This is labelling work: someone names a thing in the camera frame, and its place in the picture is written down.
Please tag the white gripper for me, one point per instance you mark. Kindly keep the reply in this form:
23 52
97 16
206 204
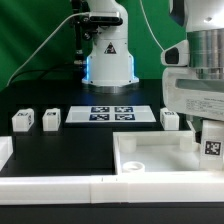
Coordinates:
185 93

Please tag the white square table top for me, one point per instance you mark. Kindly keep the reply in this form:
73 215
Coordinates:
157 151

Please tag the white U-shaped fence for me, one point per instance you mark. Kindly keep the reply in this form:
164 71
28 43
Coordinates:
202 186

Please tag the white marker sheet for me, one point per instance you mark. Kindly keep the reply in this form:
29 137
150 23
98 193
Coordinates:
109 114

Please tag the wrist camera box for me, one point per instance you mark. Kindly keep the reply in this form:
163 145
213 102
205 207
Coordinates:
177 55

